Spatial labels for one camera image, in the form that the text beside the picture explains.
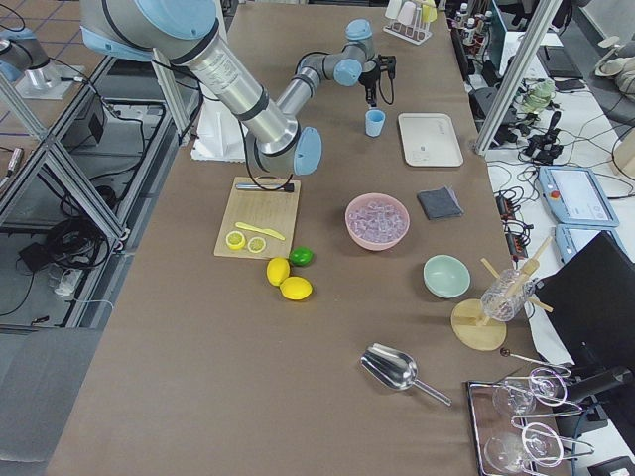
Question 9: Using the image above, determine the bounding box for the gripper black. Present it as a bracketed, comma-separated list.
[358, 61, 380, 107]

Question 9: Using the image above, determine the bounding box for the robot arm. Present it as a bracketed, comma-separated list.
[80, 1, 376, 178]

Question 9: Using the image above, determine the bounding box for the light blue plastic cup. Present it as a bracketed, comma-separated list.
[365, 108, 386, 138]

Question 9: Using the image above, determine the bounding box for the white cup rack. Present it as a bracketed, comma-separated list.
[383, 0, 438, 46]

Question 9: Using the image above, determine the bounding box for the clear ice cubes pile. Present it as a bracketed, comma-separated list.
[346, 197, 409, 244]

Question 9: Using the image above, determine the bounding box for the wooden cup stand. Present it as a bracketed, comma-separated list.
[450, 236, 554, 351]

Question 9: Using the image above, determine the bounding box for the metal ice scoop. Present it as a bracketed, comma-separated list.
[360, 343, 452, 407]

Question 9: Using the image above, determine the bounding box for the cream plastic tray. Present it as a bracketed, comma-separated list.
[398, 113, 463, 168]

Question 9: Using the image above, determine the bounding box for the metal muddler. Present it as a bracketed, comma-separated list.
[234, 182, 295, 193]

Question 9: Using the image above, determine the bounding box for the pink bowl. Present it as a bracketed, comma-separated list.
[344, 192, 410, 251]

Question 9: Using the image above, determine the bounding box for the grey folded cloth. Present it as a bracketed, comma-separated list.
[417, 186, 463, 220]

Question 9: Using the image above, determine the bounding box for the wooden cutting board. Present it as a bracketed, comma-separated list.
[213, 176, 302, 260]

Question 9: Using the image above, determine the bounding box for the green lime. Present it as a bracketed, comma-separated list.
[289, 246, 314, 267]

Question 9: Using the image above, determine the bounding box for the yellow plastic knife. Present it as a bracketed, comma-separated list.
[234, 221, 286, 241]

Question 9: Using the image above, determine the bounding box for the lemon slice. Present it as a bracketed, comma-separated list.
[225, 230, 247, 251]
[247, 236, 267, 254]

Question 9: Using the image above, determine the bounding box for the mint green bowl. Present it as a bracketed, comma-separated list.
[423, 255, 471, 298]

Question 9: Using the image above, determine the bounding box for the yellow lemon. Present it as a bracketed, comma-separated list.
[280, 276, 313, 300]
[266, 257, 291, 287]

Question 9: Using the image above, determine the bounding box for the teach pendant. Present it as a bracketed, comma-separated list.
[538, 166, 620, 228]
[555, 223, 624, 264]

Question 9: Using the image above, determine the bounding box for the clear textured glass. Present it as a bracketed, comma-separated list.
[480, 269, 535, 322]

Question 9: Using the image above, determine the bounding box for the black monitor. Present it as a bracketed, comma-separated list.
[537, 231, 634, 370]

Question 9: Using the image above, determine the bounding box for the wine glass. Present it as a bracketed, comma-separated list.
[484, 422, 565, 475]
[492, 376, 567, 417]

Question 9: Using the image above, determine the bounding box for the metal glass rack tray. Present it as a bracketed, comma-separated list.
[465, 367, 594, 475]

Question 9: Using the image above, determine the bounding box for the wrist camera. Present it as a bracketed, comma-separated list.
[377, 55, 396, 80]

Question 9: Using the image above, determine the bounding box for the aluminium frame post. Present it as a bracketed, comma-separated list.
[473, 0, 562, 157]

